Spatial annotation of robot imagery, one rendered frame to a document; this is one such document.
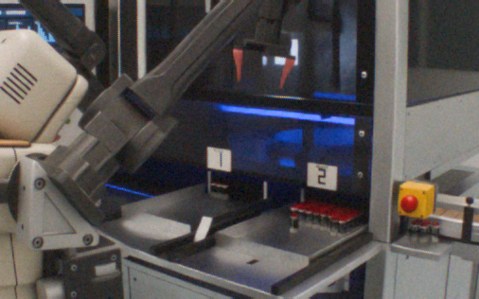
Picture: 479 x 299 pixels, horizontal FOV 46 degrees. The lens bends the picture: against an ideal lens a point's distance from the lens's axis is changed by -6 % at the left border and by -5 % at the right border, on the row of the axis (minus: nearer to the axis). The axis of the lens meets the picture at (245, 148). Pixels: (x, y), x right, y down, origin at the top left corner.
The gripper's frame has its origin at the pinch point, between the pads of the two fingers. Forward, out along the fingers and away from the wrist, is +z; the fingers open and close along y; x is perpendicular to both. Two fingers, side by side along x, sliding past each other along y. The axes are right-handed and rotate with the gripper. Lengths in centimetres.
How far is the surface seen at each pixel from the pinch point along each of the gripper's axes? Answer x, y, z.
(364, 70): -3.3, -23.9, -6.4
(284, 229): -5.6, -12.3, 37.1
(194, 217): -14.7, 11.6, 41.6
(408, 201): 10.1, -37.6, 19.4
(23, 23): -30, 72, -2
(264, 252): 15.4, -7.3, 34.8
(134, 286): -47, 32, 85
